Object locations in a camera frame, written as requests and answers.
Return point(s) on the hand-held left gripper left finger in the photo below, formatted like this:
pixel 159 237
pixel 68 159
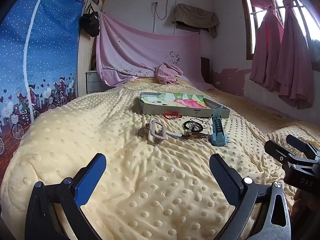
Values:
pixel 90 180

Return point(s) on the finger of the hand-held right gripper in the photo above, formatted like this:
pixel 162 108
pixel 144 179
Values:
pixel 277 150
pixel 300 143

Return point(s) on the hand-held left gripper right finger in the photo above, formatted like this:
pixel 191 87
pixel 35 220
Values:
pixel 225 177

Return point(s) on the blue wristwatch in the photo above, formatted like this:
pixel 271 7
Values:
pixel 218 130

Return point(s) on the beige wristwatch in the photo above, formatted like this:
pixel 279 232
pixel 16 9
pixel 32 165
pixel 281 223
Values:
pixel 150 133

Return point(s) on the grey tray box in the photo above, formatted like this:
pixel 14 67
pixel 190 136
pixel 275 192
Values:
pixel 175 111

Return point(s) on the person's right hand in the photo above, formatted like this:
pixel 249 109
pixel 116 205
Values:
pixel 306 205

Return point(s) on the yellow dotted pillow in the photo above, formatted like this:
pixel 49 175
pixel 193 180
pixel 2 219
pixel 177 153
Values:
pixel 280 133

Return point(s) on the yellow dotted blanket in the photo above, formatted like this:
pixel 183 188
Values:
pixel 150 192

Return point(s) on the pink window curtain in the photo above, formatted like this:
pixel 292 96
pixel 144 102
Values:
pixel 265 50
pixel 295 67

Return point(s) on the colourful paper lining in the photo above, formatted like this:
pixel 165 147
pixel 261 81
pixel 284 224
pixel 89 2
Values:
pixel 185 102

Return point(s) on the grey drawer cabinet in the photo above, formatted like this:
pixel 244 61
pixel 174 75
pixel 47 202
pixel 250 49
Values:
pixel 96 82

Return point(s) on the dark brown board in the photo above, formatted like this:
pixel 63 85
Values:
pixel 205 68

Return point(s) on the wooden wardrobe panel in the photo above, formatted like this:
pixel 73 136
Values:
pixel 83 62

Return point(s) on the pink crumpled towel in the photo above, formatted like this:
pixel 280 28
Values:
pixel 167 73

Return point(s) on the blue printed wardrobe cover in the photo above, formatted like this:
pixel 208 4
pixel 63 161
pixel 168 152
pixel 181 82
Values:
pixel 45 55

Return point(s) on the pink hanging sheet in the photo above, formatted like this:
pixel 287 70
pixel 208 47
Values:
pixel 140 47

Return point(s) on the pink curtains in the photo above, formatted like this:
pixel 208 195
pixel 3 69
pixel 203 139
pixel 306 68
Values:
pixel 252 5

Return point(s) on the black bag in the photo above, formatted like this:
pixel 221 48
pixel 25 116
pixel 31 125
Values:
pixel 90 23

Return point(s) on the brown cloth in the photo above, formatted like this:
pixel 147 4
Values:
pixel 195 16

